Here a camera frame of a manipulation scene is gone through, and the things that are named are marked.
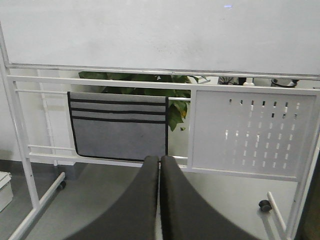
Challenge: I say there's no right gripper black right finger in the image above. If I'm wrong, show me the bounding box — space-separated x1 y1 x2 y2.
159 155 256 240

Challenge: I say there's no green leafy plant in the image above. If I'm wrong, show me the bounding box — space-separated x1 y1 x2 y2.
78 71 209 131

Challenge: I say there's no grey fabric pocket organizer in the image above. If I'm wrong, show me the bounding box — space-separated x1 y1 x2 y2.
67 91 169 162

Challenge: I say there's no white whiteboard stand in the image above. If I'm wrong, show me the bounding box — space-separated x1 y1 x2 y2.
0 0 320 240

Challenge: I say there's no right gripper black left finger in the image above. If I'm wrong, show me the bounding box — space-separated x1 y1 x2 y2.
67 156 159 240

